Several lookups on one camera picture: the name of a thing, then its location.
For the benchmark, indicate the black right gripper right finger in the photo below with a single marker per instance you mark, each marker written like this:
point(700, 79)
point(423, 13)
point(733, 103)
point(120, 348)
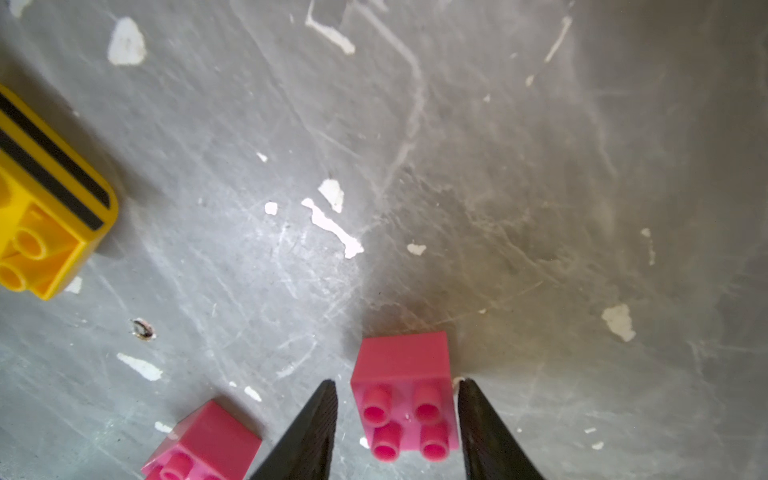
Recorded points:
point(489, 449)

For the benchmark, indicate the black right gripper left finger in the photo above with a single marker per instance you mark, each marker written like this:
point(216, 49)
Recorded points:
point(305, 450)

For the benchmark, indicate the pink lego brick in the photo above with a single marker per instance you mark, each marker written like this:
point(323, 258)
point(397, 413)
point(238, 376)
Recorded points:
point(209, 443)
point(403, 391)

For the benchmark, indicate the yellow striped lego brick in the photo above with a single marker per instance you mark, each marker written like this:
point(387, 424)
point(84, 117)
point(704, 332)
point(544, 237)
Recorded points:
point(55, 207)

